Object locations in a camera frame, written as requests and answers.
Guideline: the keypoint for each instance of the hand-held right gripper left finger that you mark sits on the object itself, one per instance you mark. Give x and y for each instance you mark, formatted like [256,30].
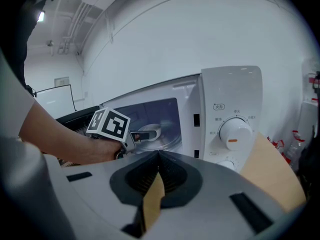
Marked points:
[95,184]

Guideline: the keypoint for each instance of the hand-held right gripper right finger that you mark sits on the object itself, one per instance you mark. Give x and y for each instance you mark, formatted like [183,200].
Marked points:
[215,184]

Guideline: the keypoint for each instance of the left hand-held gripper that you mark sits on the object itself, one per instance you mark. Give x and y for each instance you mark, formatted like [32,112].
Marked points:
[112,125]

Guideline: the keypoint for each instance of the white bowl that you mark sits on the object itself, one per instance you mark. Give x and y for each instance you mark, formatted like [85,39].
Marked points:
[150,128]

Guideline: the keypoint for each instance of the white microwave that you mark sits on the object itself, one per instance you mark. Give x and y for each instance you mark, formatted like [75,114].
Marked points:
[232,91]

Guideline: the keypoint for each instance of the person's left forearm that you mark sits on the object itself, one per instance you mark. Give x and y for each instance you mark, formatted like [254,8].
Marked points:
[62,139]

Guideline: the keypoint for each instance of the small white microwave knob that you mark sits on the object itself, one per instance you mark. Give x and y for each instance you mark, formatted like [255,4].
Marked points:
[226,164]

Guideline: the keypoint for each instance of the glass microwave turntable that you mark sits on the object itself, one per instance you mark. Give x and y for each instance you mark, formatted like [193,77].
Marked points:
[170,136]

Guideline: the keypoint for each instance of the white microwave knob orange mark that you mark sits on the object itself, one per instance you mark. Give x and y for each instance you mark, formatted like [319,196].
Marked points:
[236,134]

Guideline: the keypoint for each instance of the clear bottle red label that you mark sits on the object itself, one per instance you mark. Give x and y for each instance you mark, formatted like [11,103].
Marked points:
[296,144]

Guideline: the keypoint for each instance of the person's white shirt sleeve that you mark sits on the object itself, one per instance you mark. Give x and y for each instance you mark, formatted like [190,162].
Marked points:
[12,96]

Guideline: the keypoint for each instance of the white ceiling pipes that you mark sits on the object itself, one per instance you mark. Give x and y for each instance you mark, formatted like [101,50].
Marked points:
[75,26]

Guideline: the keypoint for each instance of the ceiling light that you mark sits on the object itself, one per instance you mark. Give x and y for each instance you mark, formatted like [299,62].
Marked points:
[41,16]

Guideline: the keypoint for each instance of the white whiteboard black frame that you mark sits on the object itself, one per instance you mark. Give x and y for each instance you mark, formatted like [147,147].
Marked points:
[55,101]

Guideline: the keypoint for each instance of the grey wall notice panel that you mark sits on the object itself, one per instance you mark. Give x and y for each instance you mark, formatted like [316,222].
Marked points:
[61,81]

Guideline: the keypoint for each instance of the small ceiling camera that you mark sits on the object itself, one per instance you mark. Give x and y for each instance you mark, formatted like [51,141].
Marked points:
[50,43]

